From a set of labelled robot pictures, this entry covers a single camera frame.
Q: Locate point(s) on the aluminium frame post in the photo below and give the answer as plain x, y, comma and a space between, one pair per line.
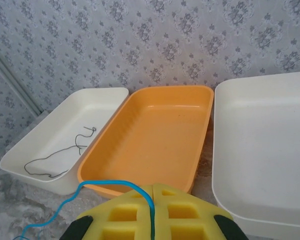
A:
15, 80

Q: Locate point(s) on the white plastic tray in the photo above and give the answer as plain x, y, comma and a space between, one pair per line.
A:
65, 117
265, 150

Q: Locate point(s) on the orange plastic tray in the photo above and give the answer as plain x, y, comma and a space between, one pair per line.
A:
150, 140

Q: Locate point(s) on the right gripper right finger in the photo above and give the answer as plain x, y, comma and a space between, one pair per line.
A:
205, 220

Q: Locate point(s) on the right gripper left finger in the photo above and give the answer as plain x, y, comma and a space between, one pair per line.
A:
97, 217

